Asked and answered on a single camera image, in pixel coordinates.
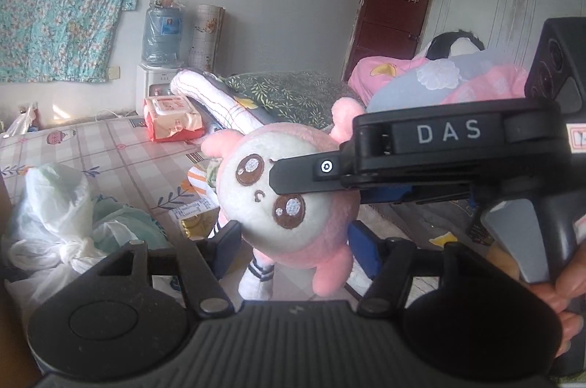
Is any white plastic shopping bag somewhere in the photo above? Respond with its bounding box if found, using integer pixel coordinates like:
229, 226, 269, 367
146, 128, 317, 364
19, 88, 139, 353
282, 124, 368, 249
1, 164, 170, 320

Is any white plastic bag on floor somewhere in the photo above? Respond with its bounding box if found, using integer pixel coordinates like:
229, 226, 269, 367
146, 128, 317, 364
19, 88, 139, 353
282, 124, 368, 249
1, 102, 40, 138

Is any person right hand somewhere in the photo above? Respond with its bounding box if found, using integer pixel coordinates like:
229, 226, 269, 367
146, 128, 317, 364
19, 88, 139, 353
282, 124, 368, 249
529, 243, 586, 357

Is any rolled floral mat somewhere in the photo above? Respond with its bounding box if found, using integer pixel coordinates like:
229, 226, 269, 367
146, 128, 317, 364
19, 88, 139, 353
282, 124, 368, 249
188, 4, 226, 73

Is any white water dispenser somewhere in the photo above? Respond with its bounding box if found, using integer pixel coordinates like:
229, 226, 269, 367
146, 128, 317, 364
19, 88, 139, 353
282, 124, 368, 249
135, 64, 180, 115

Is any green leaf pattern pillow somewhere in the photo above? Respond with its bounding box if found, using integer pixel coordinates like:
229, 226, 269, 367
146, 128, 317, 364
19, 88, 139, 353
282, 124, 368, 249
223, 71, 363, 129

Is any dark red wooden door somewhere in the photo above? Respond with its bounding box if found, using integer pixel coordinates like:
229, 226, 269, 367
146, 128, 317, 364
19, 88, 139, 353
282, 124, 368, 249
343, 0, 430, 80

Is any green floral scrunchie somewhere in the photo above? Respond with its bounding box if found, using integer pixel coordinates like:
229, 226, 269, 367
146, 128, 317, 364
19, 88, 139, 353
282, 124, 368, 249
200, 158, 222, 190

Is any black white plush toy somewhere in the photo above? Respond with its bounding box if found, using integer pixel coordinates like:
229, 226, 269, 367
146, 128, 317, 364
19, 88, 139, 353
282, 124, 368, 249
425, 30, 485, 61

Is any red white wipes pack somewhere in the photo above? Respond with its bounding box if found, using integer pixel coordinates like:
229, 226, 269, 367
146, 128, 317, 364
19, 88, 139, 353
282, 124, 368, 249
143, 96, 205, 143

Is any blue water jug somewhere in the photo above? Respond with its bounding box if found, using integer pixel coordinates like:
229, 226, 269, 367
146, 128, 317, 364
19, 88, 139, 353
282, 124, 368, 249
141, 6, 184, 68

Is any wall power socket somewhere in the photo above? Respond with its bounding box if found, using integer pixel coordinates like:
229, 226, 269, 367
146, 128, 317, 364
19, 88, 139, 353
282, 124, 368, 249
107, 66, 120, 81

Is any brown cardboard box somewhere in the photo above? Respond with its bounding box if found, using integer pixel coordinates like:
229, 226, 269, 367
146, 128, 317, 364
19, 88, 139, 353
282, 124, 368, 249
0, 282, 42, 388

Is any pink grey cartoon blanket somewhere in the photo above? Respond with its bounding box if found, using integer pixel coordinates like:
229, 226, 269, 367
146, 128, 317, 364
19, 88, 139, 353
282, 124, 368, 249
348, 50, 528, 112

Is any grey white quilt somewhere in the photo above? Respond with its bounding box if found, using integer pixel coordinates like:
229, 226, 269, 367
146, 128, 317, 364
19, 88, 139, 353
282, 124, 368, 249
170, 69, 277, 134

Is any pink round plush toy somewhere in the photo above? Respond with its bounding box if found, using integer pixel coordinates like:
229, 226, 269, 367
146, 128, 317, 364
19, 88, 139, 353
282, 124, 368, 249
202, 97, 364, 301

